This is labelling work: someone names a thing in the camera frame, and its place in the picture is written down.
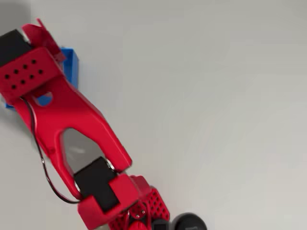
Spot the blue box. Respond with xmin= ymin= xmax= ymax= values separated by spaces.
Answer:
xmin=4 ymin=46 xmax=80 ymax=110

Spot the black round knob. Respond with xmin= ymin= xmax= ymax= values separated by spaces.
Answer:
xmin=171 ymin=212 xmax=208 ymax=230

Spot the black red servo cable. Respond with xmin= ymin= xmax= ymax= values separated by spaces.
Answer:
xmin=21 ymin=95 xmax=83 ymax=205

